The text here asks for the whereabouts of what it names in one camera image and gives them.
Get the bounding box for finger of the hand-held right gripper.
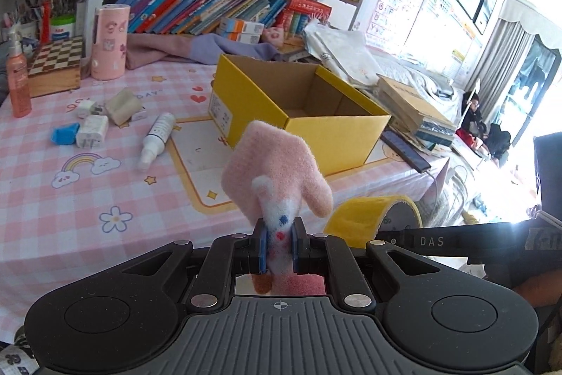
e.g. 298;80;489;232
378;224;528;253

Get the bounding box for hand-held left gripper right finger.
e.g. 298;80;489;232
292;217;440;311

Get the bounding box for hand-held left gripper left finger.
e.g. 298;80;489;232
118;220;268;314

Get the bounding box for yellow tape roll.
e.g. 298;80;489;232
324;195;423;249

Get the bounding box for pink fluffy glove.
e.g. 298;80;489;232
221;120;334;297

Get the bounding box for yellow cardboard box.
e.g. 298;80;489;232
208;54;391;177

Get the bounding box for white spray bottle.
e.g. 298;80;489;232
137;112;177;171

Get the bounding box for beige rubbery block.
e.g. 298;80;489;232
104;89;143;125

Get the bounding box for large white charger plug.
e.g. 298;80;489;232
76;114;109;149

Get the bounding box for small white charger plug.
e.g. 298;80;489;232
77;99;105;118

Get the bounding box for blue wrapper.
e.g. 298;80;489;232
52;124;80;146

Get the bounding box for black smartphone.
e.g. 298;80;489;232
381;130;432;174

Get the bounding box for grey curtain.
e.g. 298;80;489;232
476;0;562;138

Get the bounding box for stack of worn books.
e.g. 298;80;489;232
378;75;457;147

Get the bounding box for pink checkered tablecloth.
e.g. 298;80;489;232
0;61;451;301

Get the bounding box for white paper bags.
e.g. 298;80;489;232
304;20;387;88

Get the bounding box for orange and white medicine box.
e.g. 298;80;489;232
220;17;265;34
218;31;263;45

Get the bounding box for pink pig plush toy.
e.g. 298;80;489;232
262;27;285;47

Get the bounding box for pink and purple cloth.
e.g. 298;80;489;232
126;33;282;70

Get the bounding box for red book set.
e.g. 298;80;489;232
285;0;333;37

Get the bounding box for row of colourful books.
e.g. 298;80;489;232
115;0;288;37

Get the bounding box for pink sticker canister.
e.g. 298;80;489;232
90;4;131;80

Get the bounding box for wooden chess board box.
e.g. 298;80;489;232
27;36;84;99

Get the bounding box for white jar with green lid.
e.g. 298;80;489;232
50;15;76;43

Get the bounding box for pink spray bottle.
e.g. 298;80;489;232
4;26;33;118

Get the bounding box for cup of pens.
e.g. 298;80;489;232
2;0;84;42

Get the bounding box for alphabet wall poster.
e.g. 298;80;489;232
366;0;431;53

